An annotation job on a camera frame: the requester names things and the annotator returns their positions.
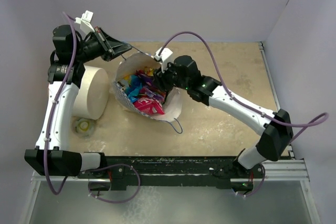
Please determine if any white round container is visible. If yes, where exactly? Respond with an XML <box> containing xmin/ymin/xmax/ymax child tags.
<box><xmin>47</xmin><ymin>64</ymin><xmax>110</xmax><ymax>121</ymax></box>

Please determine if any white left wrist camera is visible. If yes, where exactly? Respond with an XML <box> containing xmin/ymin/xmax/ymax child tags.
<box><xmin>75</xmin><ymin>10</ymin><xmax>95</xmax><ymax>35</ymax></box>

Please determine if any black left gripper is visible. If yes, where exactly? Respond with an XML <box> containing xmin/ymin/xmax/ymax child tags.
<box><xmin>73</xmin><ymin>27</ymin><xmax>131</xmax><ymax>63</ymax></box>

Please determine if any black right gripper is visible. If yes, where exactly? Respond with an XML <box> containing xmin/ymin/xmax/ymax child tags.
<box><xmin>152</xmin><ymin>59</ymin><xmax>190</xmax><ymax>93</ymax></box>

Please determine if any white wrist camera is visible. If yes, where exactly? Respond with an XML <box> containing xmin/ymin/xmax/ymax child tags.
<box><xmin>154</xmin><ymin>47</ymin><xmax>173</xmax><ymax>72</ymax></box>
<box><xmin>75</xmin><ymin>10</ymin><xmax>95</xmax><ymax>35</ymax></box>

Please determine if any pink snack packet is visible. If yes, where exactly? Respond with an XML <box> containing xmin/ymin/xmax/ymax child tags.
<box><xmin>133</xmin><ymin>98</ymin><xmax>165</xmax><ymax>115</ymax></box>

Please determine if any blue checkered paper bag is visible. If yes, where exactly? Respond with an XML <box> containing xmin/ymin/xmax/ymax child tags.
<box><xmin>111</xmin><ymin>52</ymin><xmax>182</xmax><ymax>125</ymax></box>

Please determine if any aluminium frame rail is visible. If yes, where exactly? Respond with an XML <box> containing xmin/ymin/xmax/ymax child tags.
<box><xmin>30</xmin><ymin>159</ymin><xmax>308</xmax><ymax>183</ymax></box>

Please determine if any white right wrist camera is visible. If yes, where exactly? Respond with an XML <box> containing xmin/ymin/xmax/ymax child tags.
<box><xmin>154</xmin><ymin>47</ymin><xmax>173</xmax><ymax>72</ymax></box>

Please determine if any blue snack wrapper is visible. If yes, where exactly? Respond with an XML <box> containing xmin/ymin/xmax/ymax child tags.
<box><xmin>125</xmin><ymin>75</ymin><xmax>142</xmax><ymax>103</ymax></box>

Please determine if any orange snack packet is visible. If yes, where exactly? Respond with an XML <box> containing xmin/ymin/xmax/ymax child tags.
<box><xmin>135</xmin><ymin>67</ymin><xmax>154</xmax><ymax>77</ymax></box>

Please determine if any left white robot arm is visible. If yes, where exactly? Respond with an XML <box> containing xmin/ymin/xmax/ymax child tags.
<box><xmin>24</xmin><ymin>25</ymin><xmax>132</xmax><ymax>178</ymax></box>

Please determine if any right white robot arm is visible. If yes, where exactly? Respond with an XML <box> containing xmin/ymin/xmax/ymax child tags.
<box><xmin>154</xmin><ymin>55</ymin><xmax>293</xmax><ymax>177</ymax></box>

